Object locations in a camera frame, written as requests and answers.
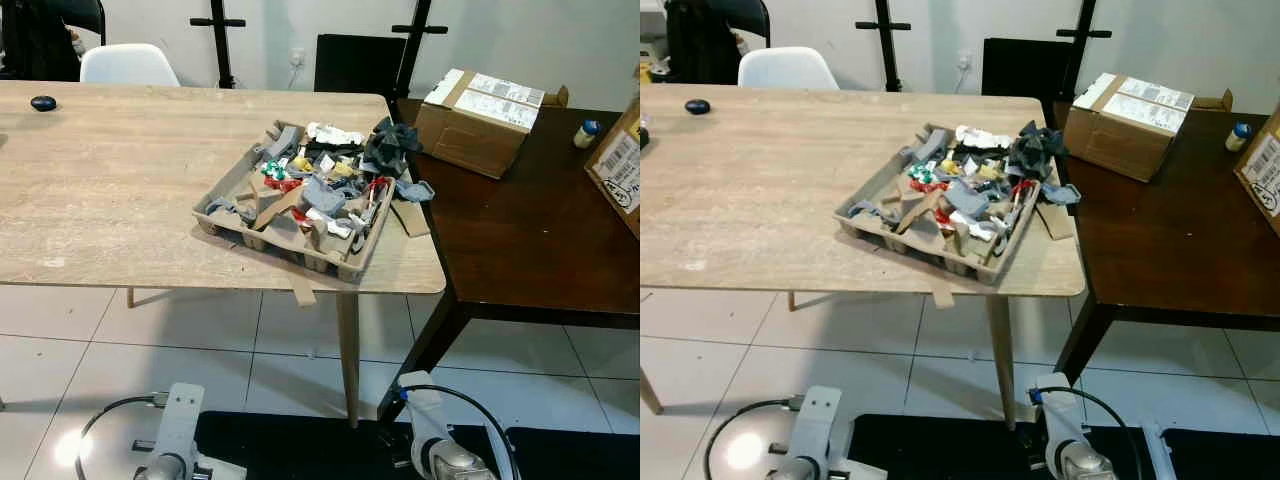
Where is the brown cardboard strip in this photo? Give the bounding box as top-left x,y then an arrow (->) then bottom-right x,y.
250,185 -> 309,233
893,190 -> 946,236

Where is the black floor mat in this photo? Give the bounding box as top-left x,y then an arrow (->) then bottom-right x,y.
195,410 -> 501,480
850,413 -> 1151,480
505,428 -> 641,480
1160,428 -> 1280,480

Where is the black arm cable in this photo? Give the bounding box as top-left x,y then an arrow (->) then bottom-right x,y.
1033,386 -> 1148,480
703,397 -> 798,480
398,383 -> 518,480
75,394 -> 163,480

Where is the dark brown wooden table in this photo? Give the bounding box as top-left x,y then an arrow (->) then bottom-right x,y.
1045,100 -> 1280,386
375,97 -> 641,426

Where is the black flat panel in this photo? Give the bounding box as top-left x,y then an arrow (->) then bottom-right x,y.
315,33 -> 408,98
982,38 -> 1073,101

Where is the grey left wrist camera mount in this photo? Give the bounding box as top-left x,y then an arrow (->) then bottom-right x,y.
150,383 -> 207,473
790,387 -> 846,473

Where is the black office chair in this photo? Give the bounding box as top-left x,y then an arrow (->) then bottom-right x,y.
0,0 -> 106,81
665,0 -> 771,86

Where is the white crumpled paper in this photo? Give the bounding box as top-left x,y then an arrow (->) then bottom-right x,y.
305,122 -> 368,146
953,126 -> 1014,149

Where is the grey curved plastic piece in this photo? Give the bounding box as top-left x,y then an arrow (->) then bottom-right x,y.
205,195 -> 256,223
848,198 -> 898,223

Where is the grey pulp cardboard tray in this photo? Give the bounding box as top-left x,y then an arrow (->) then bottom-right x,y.
833,123 -> 1043,279
192,120 -> 399,276

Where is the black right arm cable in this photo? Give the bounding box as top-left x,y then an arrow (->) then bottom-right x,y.
1033,386 -> 1148,480
398,383 -> 518,480

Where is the black stand pole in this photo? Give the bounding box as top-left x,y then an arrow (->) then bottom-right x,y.
855,0 -> 913,93
190,0 -> 246,89
390,0 -> 449,101
1055,0 -> 1113,101

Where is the small taped cardboard box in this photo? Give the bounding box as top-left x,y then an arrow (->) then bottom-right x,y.
1062,72 -> 1234,184
413,68 -> 569,181

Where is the dark grey crumpled foam piece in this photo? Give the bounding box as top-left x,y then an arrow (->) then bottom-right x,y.
1005,120 -> 1068,184
362,117 -> 426,181

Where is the light wood table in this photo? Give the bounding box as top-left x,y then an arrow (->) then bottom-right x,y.
0,80 -> 448,429
640,85 -> 1088,431

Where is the brown cardboard scrap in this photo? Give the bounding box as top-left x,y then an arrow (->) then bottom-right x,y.
390,198 -> 433,239
1035,200 -> 1079,241

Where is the grey plastic bracket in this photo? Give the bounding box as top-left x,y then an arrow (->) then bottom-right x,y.
945,178 -> 994,219
300,175 -> 349,216

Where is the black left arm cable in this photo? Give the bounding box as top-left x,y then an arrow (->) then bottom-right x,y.
75,394 -> 163,480
703,397 -> 798,480

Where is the large printed cardboard box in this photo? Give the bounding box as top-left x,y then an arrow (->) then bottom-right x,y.
585,95 -> 641,238
1235,100 -> 1280,238

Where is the grey plastic block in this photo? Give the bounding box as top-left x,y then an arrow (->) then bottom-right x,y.
912,128 -> 951,164
265,125 -> 304,161

